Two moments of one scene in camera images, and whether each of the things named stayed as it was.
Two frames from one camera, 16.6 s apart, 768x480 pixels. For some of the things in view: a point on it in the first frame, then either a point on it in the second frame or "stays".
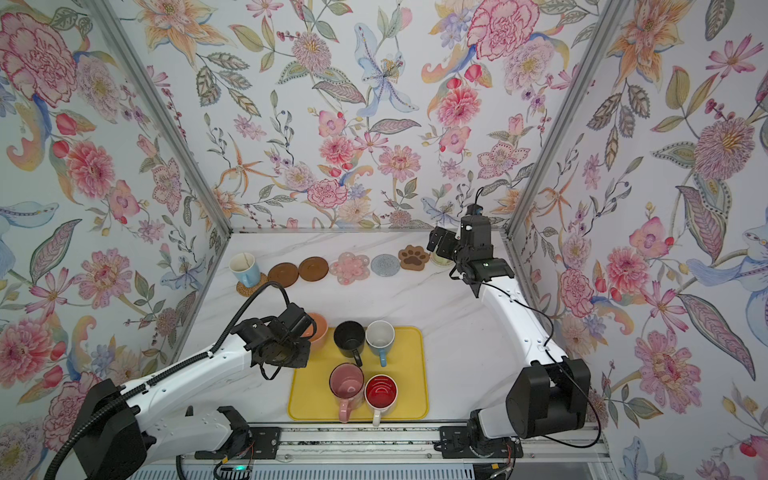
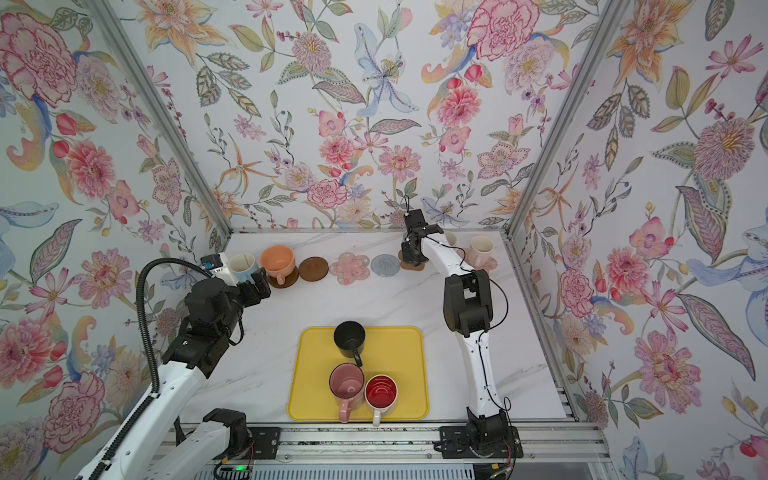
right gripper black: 437,239 to 407,253
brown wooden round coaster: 283,273 stays
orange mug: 319,338 to 278,260
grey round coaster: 385,265 stays
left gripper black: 304,359 to 263,288
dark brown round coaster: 313,269 stays
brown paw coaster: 413,258 stays
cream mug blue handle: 245,267 stays
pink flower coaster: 350,268 stays
